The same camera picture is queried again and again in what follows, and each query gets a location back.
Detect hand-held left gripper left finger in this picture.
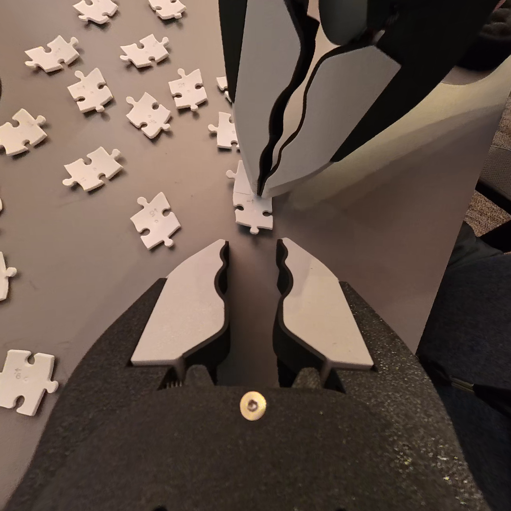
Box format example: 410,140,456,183
130,238,232,376

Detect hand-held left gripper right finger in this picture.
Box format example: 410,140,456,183
274,237,375,380

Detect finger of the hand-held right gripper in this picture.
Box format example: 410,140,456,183
261,44,402,199
233,0,310,197

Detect scatter of white puzzle pieces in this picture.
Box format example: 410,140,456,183
0,0,240,418

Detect person's dark trousers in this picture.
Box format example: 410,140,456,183
415,224,511,511

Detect black cord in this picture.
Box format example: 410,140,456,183
431,359,511,418

